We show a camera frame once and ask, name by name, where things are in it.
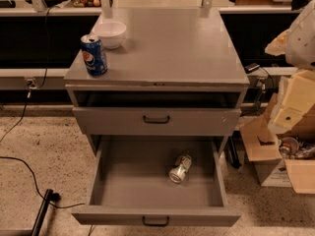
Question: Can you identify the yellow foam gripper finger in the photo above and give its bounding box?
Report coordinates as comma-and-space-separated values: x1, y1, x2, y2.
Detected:
268, 70, 315, 134
265, 29, 289, 56

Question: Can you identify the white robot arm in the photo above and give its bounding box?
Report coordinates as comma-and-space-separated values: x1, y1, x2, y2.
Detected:
265, 0, 315, 134

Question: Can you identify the grey drawer cabinet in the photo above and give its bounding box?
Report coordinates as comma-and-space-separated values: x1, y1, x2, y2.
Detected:
65, 9, 249, 149

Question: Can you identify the blue pepsi can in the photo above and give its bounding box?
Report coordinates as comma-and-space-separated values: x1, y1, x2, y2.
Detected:
81, 33, 107, 77

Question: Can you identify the open grey middle drawer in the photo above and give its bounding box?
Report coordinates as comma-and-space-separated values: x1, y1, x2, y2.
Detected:
72, 136, 240, 227

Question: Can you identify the closed grey top drawer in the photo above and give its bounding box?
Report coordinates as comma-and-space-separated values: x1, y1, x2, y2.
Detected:
73, 107, 240, 136

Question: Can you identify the small black device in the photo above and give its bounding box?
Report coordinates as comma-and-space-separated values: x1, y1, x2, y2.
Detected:
244, 63, 260, 73

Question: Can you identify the cardboard box with cans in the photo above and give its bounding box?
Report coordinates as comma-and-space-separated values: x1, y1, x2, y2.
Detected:
240, 93, 315, 194

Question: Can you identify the white ceramic bowl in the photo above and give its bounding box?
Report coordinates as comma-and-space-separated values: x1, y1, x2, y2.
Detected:
93, 21, 127, 49

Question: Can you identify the black metal stand leg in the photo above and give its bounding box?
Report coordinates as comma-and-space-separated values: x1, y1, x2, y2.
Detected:
31, 189, 61, 236

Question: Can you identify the black floor cable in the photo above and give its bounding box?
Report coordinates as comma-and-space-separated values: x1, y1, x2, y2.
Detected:
0, 96, 96, 236

